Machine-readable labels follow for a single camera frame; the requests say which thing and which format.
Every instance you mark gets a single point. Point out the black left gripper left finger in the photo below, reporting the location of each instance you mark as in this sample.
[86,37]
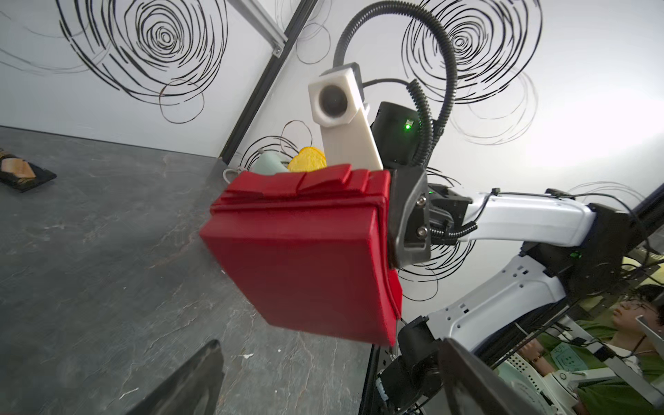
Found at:
[193,389]

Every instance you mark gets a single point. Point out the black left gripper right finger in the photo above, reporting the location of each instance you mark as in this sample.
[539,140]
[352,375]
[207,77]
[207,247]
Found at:
[471,387]

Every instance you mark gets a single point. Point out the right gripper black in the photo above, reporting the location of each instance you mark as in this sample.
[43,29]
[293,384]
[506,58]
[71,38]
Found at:
[418,217]

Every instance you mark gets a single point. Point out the red jewelry box far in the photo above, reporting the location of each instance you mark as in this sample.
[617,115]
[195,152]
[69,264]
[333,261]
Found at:
[310,250]

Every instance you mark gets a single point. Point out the yellow toast slice front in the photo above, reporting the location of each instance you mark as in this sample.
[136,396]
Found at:
[307,160]

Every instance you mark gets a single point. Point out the mint green toaster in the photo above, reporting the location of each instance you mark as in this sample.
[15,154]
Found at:
[267,163]

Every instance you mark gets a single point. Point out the small black snack packet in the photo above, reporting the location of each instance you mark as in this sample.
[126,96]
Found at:
[21,175]

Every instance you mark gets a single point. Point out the black vertical frame post right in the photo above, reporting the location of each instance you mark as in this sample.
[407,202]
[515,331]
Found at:
[282,43]

